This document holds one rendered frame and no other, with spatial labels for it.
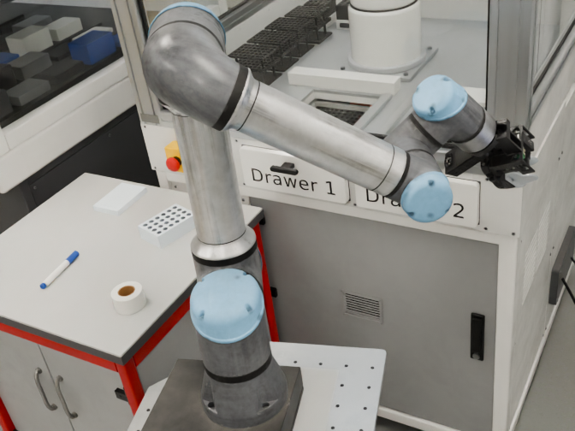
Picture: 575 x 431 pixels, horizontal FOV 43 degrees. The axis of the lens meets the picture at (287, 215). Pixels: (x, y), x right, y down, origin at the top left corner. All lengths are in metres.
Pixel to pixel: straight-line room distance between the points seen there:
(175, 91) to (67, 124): 1.34
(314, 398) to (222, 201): 0.42
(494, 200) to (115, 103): 1.32
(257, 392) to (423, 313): 0.78
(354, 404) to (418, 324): 0.63
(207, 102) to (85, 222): 1.09
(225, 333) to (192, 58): 0.43
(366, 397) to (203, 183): 0.50
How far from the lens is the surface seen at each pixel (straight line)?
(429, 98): 1.19
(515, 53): 1.49
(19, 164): 2.22
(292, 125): 1.02
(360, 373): 1.43
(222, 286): 1.20
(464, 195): 1.64
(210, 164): 1.18
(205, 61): 1.00
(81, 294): 1.77
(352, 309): 2.03
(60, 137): 2.31
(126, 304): 1.65
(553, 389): 2.47
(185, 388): 1.38
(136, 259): 1.83
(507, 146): 1.31
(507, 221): 1.67
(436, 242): 1.78
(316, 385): 1.42
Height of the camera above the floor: 1.78
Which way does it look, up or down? 33 degrees down
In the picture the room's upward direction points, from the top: 8 degrees counter-clockwise
